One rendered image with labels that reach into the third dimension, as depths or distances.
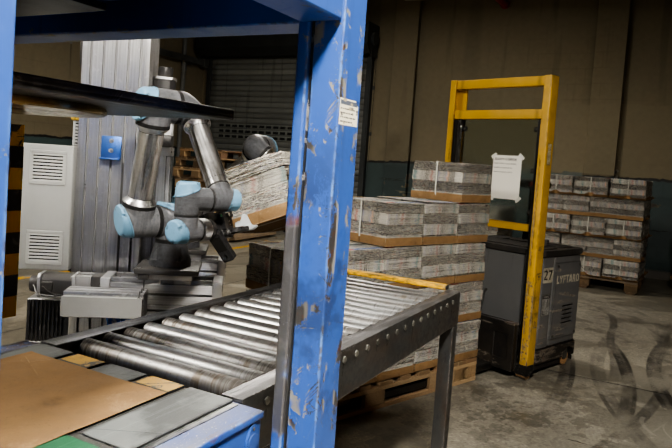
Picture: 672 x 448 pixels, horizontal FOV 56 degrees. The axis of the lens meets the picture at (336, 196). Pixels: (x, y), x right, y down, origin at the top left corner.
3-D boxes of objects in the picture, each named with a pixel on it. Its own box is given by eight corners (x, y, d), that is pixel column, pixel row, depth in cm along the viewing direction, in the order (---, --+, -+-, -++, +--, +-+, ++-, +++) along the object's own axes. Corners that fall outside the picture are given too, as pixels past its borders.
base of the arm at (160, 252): (145, 267, 226) (147, 239, 226) (151, 260, 241) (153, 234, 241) (188, 269, 229) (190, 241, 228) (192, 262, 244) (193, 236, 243)
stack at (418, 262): (235, 408, 311) (246, 240, 306) (396, 369, 389) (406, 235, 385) (283, 438, 282) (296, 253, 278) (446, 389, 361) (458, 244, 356)
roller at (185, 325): (168, 332, 171) (169, 314, 170) (320, 370, 149) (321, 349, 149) (155, 336, 166) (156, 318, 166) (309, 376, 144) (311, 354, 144)
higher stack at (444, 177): (395, 369, 389) (411, 159, 382) (426, 361, 409) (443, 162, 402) (445, 389, 360) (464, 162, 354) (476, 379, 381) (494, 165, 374)
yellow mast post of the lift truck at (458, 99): (429, 335, 438) (450, 80, 429) (438, 333, 444) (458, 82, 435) (440, 339, 431) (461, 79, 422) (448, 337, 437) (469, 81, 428)
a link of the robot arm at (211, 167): (195, 109, 233) (233, 219, 211) (167, 105, 226) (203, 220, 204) (208, 87, 226) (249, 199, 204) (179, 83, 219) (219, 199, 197)
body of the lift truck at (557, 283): (444, 347, 446) (453, 234, 442) (489, 336, 483) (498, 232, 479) (533, 376, 395) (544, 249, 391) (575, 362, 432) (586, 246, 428)
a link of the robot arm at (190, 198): (203, 181, 205) (201, 215, 205) (170, 180, 197) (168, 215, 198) (215, 183, 199) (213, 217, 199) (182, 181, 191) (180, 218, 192)
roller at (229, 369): (112, 349, 154) (113, 329, 153) (274, 394, 132) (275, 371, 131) (95, 354, 149) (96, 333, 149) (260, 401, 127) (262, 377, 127)
